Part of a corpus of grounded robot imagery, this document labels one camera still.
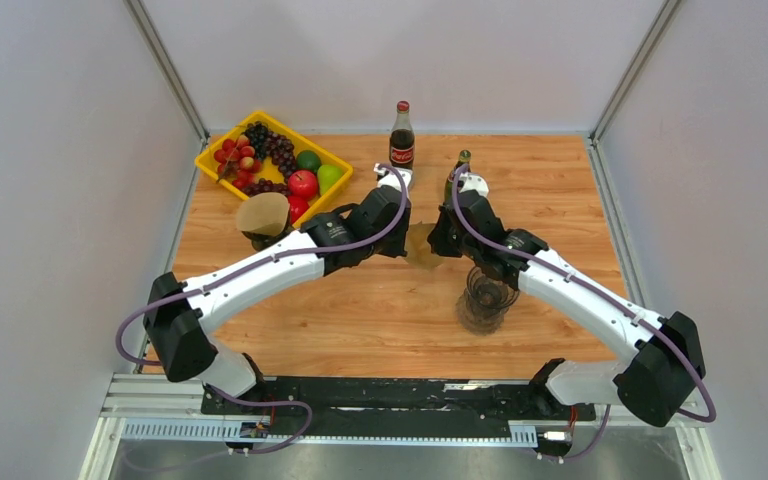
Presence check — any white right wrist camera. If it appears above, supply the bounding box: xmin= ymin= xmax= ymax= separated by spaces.
xmin=453 ymin=172 xmax=489 ymax=197

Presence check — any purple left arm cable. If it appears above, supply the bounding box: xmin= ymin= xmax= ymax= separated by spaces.
xmin=114 ymin=162 xmax=410 ymax=458

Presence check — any red apple lower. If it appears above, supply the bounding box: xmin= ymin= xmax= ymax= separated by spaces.
xmin=287 ymin=195 xmax=310 ymax=225

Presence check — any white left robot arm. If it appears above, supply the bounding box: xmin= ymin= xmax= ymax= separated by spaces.
xmin=141 ymin=186 xmax=410 ymax=414

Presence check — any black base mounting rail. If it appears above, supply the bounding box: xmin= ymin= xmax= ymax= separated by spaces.
xmin=201 ymin=376 xmax=596 ymax=439

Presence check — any glass carafe right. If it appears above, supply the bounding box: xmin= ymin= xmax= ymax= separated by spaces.
xmin=455 ymin=294 xmax=509 ymax=336

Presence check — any dark grape bunch lower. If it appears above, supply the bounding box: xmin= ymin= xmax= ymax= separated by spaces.
xmin=242 ymin=178 xmax=291 ymax=197

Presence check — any brown paper coffee filter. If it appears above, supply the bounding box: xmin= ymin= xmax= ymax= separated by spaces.
xmin=235 ymin=192 xmax=290 ymax=237

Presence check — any grey coffee dripper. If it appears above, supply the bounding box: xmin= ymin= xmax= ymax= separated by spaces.
xmin=465 ymin=267 xmax=520 ymax=320

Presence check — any red apple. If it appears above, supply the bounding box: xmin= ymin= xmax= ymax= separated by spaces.
xmin=287 ymin=195 xmax=310 ymax=225
xmin=287 ymin=169 xmax=319 ymax=201

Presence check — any dark grape bunch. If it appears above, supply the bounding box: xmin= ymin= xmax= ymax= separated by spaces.
xmin=242 ymin=178 xmax=291 ymax=197
xmin=244 ymin=121 xmax=298 ymax=179

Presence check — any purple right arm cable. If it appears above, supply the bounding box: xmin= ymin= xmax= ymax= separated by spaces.
xmin=450 ymin=162 xmax=718 ymax=464

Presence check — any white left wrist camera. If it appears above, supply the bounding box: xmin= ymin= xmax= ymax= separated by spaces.
xmin=373 ymin=163 xmax=413 ymax=193

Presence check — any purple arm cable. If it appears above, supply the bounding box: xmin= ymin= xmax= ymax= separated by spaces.
xmin=450 ymin=162 xmax=718 ymax=464
xmin=114 ymin=162 xmax=410 ymax=458

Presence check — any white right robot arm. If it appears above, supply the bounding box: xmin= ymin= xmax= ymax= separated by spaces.
xmin=428 ymin=190 xmax=716 ymax=427

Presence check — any green lime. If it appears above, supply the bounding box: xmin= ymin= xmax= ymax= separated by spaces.
xmin=296 ymin=150 xmax=322 ymax=174

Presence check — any green glass bottle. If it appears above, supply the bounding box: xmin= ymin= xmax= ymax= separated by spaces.
xmin=443 ymin=149 xmax=472 ymax=203

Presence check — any green pear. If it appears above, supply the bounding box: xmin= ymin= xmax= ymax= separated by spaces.
xmin=317 ymin=164 xmax=344 ymax=196

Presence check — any dark grape bunch upper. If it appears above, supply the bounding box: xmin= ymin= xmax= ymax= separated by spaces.
xmin=244 ymin=121 xmax=298 ymax=179

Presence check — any yellow plastic fruit tray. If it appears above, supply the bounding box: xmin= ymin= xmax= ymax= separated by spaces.
xmin=195 ymin=111 xmax=353 ymax=228

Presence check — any amber coffee dripper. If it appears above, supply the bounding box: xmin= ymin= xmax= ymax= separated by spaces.
xmin=246 ymin=226 xmax=293 ymax=252

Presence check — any cola glass bottle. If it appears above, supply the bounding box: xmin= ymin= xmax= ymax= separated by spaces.
xmin=388 ymin=100 xmax=416 ymax=188

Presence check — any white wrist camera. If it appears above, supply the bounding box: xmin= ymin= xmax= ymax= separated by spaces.
xmin=453 ymin=172 xmax=489 ymax=197
xmin=373 ymin=163 xmax=413 ymax=193

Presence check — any red apple upper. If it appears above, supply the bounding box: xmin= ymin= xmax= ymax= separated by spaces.
xmin=287 ymin=169 xmax=319 ymax=201

